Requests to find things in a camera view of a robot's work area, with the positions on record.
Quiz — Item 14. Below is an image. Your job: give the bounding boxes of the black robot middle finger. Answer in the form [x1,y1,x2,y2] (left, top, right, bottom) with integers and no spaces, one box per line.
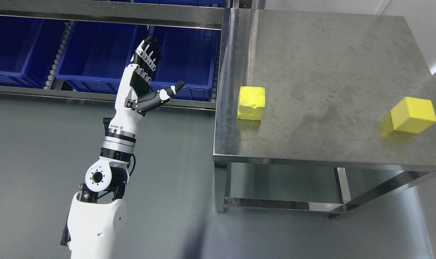
[145,39,162,69]

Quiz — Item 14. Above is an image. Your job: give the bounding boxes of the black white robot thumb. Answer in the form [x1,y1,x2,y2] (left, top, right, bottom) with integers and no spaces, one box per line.
[131,81,185,113]

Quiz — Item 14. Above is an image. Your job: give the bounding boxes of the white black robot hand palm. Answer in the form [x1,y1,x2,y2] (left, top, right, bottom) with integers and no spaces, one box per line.
[110,64,150,133]

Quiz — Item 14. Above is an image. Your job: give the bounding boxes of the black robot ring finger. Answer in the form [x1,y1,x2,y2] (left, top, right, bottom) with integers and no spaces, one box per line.
[139,34,153,65]

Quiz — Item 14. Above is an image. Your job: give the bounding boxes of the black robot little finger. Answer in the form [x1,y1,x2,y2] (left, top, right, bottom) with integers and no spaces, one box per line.
[133,40,146,62]

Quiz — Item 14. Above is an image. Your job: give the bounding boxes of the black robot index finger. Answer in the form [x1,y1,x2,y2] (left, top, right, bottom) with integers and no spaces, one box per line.
[149,54,163,72]

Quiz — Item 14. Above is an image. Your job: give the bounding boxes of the yellow foam block with dent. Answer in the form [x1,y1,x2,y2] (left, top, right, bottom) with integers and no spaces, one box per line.
[237,86,265,121]

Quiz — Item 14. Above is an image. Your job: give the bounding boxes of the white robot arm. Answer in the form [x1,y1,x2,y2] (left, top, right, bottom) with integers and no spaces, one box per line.
[60,34,185,259]

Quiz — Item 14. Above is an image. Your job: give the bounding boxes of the metal shelf rack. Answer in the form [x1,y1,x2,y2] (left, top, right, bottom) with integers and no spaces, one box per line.
[0,0,230,110]

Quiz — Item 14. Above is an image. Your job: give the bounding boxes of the blue plastic bin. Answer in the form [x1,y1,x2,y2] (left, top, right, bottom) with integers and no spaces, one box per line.
[55,21,148,95]
[0,16,65,88]
[150,26,219,101]

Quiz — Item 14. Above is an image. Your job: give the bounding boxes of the stainless steel table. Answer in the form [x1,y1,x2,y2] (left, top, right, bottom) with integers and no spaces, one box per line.
[213,8,436,218]

